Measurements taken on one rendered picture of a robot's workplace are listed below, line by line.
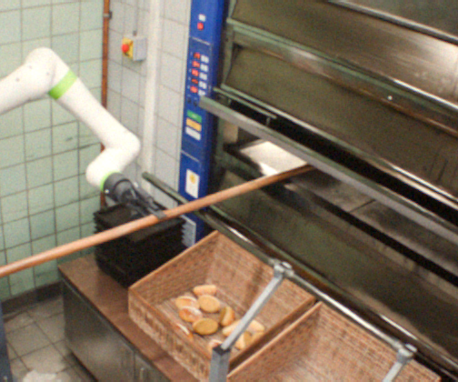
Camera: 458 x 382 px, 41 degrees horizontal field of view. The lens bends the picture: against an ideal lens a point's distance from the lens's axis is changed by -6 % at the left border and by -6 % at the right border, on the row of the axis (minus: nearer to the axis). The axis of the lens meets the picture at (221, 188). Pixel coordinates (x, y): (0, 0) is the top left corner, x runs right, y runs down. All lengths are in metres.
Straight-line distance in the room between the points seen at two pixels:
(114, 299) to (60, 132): 0.94
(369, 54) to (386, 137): 0.26
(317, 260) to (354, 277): 0.17
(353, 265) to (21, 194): 1.72
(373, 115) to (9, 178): 1.84
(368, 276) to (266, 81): 0.78
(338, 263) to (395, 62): 0.77
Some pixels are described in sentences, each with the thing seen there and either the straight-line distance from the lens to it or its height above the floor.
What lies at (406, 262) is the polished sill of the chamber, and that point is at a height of 1.16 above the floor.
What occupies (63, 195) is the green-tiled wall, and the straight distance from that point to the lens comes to 3.38.
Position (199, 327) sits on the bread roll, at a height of 0.63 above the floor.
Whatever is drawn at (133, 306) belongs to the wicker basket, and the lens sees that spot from 2.57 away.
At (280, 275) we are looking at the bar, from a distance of 1.94.
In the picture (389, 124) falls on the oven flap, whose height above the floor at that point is 1.57.
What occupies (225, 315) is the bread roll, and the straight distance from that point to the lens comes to 2.57.
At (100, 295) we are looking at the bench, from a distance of 2.74.
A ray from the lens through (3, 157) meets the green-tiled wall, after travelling 3.12.
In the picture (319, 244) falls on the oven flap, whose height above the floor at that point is 1.03.
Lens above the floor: 2.27
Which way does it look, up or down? 28 degrees down
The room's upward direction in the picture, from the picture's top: 5 degrees clockwise
